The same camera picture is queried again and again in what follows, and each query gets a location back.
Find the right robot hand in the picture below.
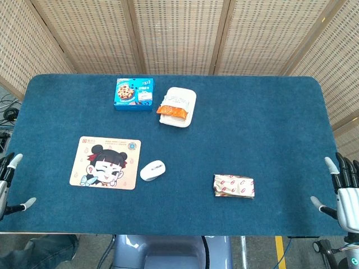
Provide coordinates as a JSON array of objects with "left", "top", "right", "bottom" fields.
[{"left": 310, "top": 152, "right": 359, "bottom": 233}]

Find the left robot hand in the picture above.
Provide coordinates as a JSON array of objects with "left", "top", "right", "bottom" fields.
[{"left": 0, "top": 152, "right": 38, "bottom": 222}]

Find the white computer mouse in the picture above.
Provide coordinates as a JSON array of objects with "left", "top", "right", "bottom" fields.
[{"left": 140, "top": 160, "right": 167, "bottom": 182}]

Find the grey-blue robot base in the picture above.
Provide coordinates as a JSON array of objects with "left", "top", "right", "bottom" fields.
[{"left": 111, "top": 234, "right": 234, "bottom": 269}]

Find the cartoon girl mouse pad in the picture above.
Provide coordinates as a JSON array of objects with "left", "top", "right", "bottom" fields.
[{"left": 69, "top": 136, "right": 142, "bottom": 191}]

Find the black wheeled stand base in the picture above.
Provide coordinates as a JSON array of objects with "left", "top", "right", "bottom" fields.
[{"left": 312, "top": 239, "right": 342, "bottom": 269}]

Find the gold red-print snack wrapper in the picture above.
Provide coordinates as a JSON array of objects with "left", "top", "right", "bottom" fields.
[{"left": 213, "top": 174, "right": 256, "bottom": 200}]

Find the blue felt table mat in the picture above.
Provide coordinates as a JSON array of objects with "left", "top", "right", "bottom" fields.
[{"left": 0, "top": 73, "right": 357, "bottom": 236}]

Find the woven folding screen panel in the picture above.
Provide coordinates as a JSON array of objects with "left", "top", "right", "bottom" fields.
[
  {"left": 29, "top": 0, "right": 142, "bottom": 75},
  {"left": 127, "top": 0, "right": 229, "bottom": 76},
  {"left": 284, "top": 0, "right": 359, "bottom": 128},
  {"left": 0, "top": 0, "right": 77, "bottom": 99},
  {"left": 214, "top": 0, "right": 342, "bottom": 76}
]

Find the blue cookie box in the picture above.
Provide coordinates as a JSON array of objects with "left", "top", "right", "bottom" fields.
[{"left": 113, "top": 77, "right": 154, "bottom": 112}]

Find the orange snack packet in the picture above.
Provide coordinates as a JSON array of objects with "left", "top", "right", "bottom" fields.
[{"left": 156, "top": 105, "right": 188, "bottom": 120}]

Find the white lidded food container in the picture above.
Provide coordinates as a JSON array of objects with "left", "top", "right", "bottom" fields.
[{"left": 159, "top": 86, "right": 197, "bottom": 128}]

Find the coiled black cable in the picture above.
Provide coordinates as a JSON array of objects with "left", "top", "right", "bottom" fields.
[{"left": 2, "top": 108, "right": 20, "bottom": 123}]

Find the blue floor cable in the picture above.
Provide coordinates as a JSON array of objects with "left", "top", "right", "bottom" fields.
[{"left": 276, "top": 238, "right": 293, "bottom": 269}]

